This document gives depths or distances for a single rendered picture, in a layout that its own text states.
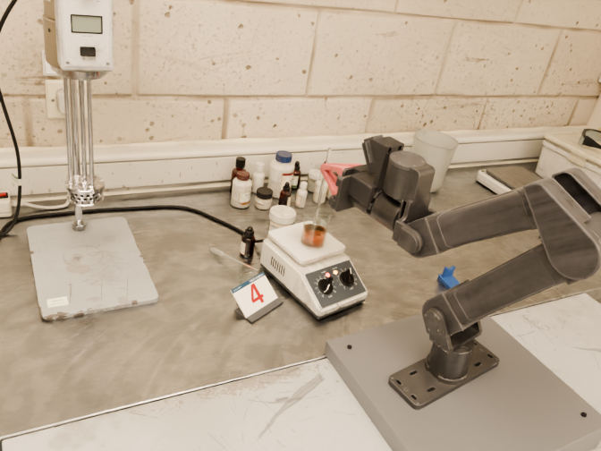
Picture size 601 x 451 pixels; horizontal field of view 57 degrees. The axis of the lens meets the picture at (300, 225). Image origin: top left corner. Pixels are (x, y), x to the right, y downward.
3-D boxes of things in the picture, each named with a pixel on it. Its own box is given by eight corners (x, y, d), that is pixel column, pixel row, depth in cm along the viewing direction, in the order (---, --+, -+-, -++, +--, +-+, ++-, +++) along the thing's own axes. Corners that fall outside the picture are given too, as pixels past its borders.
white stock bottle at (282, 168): (263, 195, 145) (269, 155, 139) (269, 185, 151) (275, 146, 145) (287, 201, 145) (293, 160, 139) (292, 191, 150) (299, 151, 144)
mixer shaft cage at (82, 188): (108, 205, 102) (105, 70, 90) (68, 208, 99) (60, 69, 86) (101, 188, 107) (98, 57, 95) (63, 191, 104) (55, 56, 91)
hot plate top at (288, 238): (347, 251, 113) (348, 247, 113) (300, 266, 106) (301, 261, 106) (310, 223, 121) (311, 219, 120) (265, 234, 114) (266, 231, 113)
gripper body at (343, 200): (334, 174, 93) (366, 193, 89) (376, 164, 100) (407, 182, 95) (327, 208, 97) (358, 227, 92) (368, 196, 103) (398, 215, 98)
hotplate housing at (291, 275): (367, 302, 113) (376, 270, 109) (317, 322, 105) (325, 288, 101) (300, 246, 127) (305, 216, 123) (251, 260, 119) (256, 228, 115)
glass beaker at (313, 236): (302, 235, 115) (309, 200, 111) (327, 242, 114) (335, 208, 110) (293, 249, 110) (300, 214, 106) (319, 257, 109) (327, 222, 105)
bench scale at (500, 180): (534, 221, 159) (540, 206, 156) (471, 180, 177) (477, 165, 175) (577, 214, 167) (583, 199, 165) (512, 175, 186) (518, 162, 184)
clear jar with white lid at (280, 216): (267, 233, 130) (272, 202, 126) (292, 237, 130) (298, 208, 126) (263, 246, 125) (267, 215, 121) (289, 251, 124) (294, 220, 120)
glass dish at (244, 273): (265, 288, 111) (266, 279, 110) (238, 288, 110) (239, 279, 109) (261, 272, 116) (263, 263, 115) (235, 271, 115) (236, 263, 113)
